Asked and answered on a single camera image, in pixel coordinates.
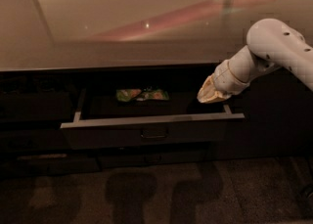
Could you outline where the dark grey cabinet door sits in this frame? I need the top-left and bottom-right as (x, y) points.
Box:
(208, 67), (313, 160)

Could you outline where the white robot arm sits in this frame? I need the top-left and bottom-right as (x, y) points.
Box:
(197, 19), (313, 104)

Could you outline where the green snack bag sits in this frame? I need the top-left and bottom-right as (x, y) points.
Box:
(115, 89), (169, 103)

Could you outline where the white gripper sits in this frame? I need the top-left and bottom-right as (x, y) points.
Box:
(197, 60), (249, 104)

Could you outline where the dark grey drawer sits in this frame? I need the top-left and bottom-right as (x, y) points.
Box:
(0, 92), (71, 123)
(0, 129), (69, 153)
(0, 155), (100, 179)
(61, 86), (245, 150)
(97, 148), (206, 168)

